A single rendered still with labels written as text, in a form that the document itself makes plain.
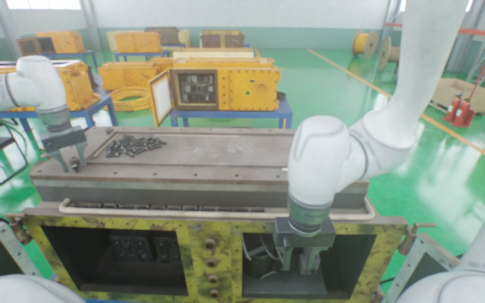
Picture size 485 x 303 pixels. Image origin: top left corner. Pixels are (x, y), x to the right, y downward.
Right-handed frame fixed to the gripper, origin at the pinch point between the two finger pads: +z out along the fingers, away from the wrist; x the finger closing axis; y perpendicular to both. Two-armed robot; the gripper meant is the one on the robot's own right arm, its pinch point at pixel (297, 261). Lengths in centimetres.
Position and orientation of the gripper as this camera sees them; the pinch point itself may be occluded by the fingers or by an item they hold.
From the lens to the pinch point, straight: 68.5
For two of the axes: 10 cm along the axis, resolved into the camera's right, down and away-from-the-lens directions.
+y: 0.0, 5.0, -8.7
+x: 10.0, 0.1, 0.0
